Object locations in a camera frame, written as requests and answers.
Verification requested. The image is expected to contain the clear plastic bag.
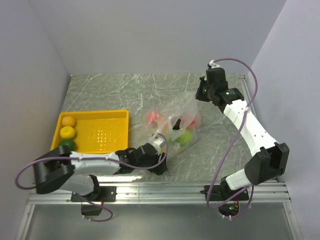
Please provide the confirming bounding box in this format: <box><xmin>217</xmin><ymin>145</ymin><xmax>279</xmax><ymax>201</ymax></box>
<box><xmin>144</xmin><ymin>91</ymin><xmax>199</xmax><ymax>159</ymax></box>

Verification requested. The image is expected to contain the red fruit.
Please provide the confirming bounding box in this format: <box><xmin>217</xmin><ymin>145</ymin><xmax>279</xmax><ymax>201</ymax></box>
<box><xmin>181</xmin><ymin>111</ymin><xmax>201</xmax><ymax>129</ymax></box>

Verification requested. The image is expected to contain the light green fruit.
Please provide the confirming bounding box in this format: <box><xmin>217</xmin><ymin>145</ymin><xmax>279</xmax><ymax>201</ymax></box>
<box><xmin>175</xmin><ymin>130</ymin><xmax>194</xmax><ymax>145</ymax></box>

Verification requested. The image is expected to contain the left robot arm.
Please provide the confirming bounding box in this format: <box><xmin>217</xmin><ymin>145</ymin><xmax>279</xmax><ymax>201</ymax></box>
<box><xmin>33</xmin><ymin>119</ymin><xmax>183</xmax><ymax>201</ymax></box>

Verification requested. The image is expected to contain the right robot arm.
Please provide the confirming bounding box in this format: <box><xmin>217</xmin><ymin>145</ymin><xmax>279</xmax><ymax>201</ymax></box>
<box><xmin>195</xmin><ymin>66</ymin><xmax>290</xmax><ymax>200</ymax></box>

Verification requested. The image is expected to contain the pink fruit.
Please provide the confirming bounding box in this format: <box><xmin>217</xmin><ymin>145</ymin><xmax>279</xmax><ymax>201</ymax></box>
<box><xmin>146</xmin><ymin>111</ymin><xmax>162</xmax><ymax>125</ymax></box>

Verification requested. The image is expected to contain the dark green fruit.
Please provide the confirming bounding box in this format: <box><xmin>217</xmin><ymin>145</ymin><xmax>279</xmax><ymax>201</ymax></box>
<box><xmin>59</xmin><ymin>139</ymin><xmax>77</xmax><ymax>151</ymax></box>

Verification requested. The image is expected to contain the yellow fruit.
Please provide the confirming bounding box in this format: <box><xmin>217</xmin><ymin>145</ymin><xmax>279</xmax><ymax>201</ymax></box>
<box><xmin>59</xmin><ymin>126</ymin><xmax>76</xmax><ymax>139</ymax></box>

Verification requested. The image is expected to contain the pale orange fruit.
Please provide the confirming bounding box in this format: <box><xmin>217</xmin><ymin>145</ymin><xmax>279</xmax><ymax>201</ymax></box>
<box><xmin>61</xmin><ymin>116</ymin><xmax>76</xmax><ymax>127</ymax></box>

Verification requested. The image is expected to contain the yellow plastic tray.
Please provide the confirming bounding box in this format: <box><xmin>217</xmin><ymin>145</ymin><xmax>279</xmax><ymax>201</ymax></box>
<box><xmin>50</xmin><ymin>110</ymin><xmax>129</xmax><ymax>154</ymax></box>

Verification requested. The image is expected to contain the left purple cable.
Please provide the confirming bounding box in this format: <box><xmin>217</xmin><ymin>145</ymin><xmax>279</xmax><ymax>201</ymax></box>
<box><xmin>15</xmin><ymin>133</ymin><xmax>170</xmax><ymax>223</ymax></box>

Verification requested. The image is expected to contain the purple cable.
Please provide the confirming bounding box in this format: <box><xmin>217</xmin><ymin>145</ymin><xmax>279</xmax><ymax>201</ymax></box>
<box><xmin>15</xmin><ymin>133</ymin><xmax>170</xmax><ymax>223</ymax></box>
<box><xmin>205</xmin><ymin>57</ymin><xmax>259</xmax><ymax>220</ymax></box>

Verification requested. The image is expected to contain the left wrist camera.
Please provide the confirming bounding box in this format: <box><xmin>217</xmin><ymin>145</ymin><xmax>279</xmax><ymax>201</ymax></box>
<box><xmin>148</xmin><ymin>135</ymin><xmax>166</xmax><ymax>154</ymax></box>

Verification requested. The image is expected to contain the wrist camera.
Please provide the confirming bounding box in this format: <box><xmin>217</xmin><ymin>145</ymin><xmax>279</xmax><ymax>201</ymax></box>
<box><xmin>207</xmin><ymin>60</ymin><xmax>222</xmax><ymax>69</ymax></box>
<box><xmin>148</xmin><ymin>135</ymin><xmax>166</xmax><ymax>154</ymax></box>

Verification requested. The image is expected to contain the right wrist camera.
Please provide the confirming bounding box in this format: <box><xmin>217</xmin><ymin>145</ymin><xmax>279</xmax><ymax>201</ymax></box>
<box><xmin>207</xmin><ymin>60</ymin><xmax>222</xmax><ymax>69</ymax></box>

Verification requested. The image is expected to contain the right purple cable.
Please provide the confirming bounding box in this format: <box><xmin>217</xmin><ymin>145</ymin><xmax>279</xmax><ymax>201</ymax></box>
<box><xmin>205</xmin><ymin>57</ymin><xmax>259</xmax><ymax>220</ymax></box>

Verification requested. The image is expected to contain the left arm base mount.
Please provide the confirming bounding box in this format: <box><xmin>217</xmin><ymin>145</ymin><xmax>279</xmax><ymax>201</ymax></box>
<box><xmin>70</xmin><ymin>186</ymin><xmax>117</xmax><ymax>222</ymax></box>

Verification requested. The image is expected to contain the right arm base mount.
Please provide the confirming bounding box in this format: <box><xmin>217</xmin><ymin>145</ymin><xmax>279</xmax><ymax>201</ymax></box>
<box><xmin>209</xmin><ymin>185</ymin><xmax>253</xmax><ymax>219</ymax></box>

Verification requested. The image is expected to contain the aluminium rail frame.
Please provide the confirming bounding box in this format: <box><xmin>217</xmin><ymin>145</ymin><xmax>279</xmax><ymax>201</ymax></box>
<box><xmin>17</xmin><ymin>73</ymin><xmax>303</xmax><ymax>240</ymax></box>

